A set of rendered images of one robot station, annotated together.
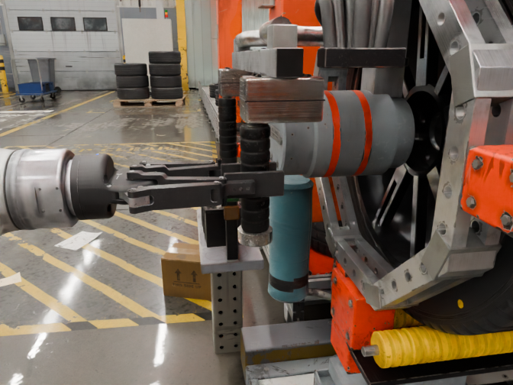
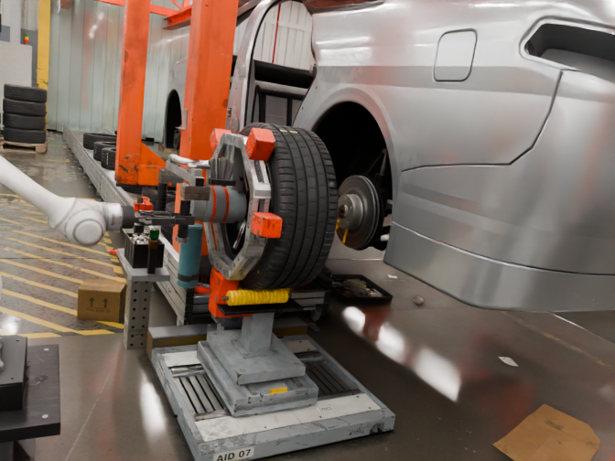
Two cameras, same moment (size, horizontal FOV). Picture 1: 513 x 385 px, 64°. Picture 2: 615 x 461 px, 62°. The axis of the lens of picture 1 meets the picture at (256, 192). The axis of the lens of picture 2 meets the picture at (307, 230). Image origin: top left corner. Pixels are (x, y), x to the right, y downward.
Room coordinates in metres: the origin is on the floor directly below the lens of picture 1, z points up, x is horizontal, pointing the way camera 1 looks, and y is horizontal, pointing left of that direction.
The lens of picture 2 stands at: (-1.26, 0.20, 1.22)
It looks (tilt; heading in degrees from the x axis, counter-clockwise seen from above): 12 degrees down; 340
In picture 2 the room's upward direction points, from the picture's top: 8 degrees clockwise
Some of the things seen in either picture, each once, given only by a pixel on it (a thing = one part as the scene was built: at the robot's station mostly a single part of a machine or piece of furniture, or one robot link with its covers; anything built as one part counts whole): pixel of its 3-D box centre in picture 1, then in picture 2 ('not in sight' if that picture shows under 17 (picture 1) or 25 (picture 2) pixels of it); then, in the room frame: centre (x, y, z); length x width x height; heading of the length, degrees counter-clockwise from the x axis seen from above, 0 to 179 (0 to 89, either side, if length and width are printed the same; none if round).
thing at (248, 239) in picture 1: (255, 181); (184, 219); (0.48, 0.00, 0.83); 0.04 x 0.04 x 0.16
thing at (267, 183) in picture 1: (254, 184); (184, 219); (0.46, 0.00, 0.83); 0.07 x 0.01 x 0.03; 99
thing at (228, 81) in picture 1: (242, 81); (171, 175); (0.82, 0.03, 0.93); 0.09 x 0.05 x 0.05; 99
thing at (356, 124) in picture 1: (336, 134); (215, 204); (0.68, -0.13, 0.85); 0.21 x 0.14 x 0.14; 99
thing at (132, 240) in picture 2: (225, 213); (144, 249); (1.18, 0.10, 0.51); 0.20 x 0.14 x 0.13; 12
